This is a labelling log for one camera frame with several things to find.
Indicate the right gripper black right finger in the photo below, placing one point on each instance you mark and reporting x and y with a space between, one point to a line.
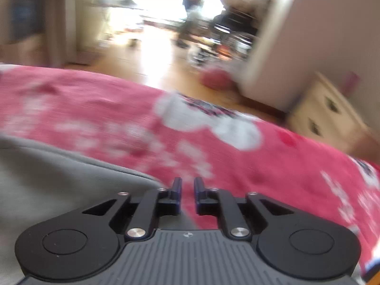
238 218

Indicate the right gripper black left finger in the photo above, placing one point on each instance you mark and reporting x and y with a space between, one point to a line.
135 218

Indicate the grey hooded sweatshirt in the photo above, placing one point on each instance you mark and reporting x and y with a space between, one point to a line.
39 182

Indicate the red floral blanket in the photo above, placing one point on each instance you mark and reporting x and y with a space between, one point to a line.
167 135

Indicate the red round bag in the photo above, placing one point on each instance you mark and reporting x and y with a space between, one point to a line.
216 79

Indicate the cream bedside cabinet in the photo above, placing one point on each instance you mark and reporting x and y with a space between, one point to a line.
325 115

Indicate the pink box on cabinet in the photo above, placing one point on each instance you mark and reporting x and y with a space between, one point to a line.
350 84

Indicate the black wheelchair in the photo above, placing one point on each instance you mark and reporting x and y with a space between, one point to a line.
233 34

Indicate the beige curtain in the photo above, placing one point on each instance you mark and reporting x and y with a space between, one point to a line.
60 31

